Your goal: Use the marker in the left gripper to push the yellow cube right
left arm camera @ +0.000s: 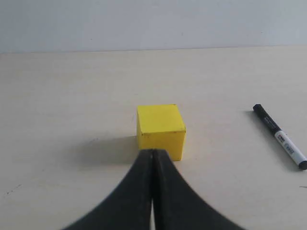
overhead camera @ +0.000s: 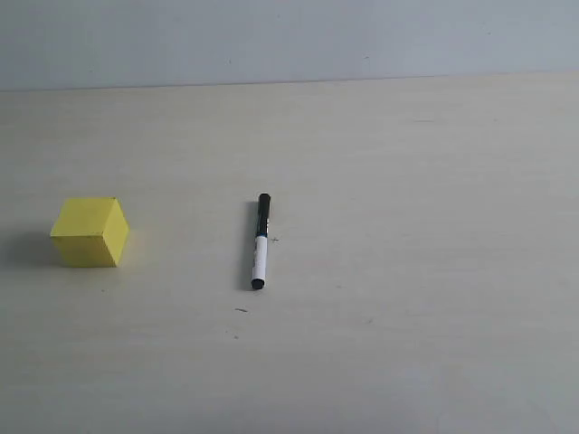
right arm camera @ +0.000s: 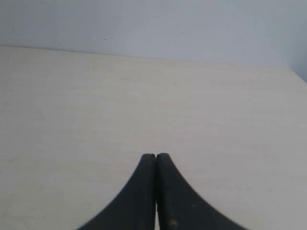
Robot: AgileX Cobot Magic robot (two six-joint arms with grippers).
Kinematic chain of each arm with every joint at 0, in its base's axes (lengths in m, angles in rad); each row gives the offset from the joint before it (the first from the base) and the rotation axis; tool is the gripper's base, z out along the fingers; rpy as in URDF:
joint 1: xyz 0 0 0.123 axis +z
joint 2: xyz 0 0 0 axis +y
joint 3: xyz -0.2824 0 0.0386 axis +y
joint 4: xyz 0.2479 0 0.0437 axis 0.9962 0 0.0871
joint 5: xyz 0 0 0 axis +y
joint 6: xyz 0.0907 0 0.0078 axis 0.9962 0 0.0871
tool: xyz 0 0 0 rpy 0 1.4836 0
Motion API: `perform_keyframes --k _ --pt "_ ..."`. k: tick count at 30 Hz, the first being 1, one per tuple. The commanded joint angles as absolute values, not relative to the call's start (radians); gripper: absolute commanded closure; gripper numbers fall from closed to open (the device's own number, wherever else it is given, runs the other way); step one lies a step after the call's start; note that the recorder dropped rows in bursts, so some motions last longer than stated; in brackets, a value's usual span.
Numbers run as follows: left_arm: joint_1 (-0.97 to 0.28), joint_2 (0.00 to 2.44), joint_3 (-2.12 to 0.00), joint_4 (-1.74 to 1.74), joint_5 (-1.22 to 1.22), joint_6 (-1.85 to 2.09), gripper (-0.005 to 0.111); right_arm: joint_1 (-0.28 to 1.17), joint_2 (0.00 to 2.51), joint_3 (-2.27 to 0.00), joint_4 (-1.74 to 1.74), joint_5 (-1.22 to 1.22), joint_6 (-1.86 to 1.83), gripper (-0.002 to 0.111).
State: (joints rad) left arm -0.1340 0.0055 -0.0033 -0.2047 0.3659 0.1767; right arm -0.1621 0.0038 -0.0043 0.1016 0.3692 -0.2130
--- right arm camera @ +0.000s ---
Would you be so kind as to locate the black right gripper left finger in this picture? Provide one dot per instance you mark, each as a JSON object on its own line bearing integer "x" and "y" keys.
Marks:
{"x": 134, "y": 207}

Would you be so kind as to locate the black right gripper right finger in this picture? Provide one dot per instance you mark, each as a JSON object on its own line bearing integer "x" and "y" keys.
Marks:
{"x": 179, "y": 207}

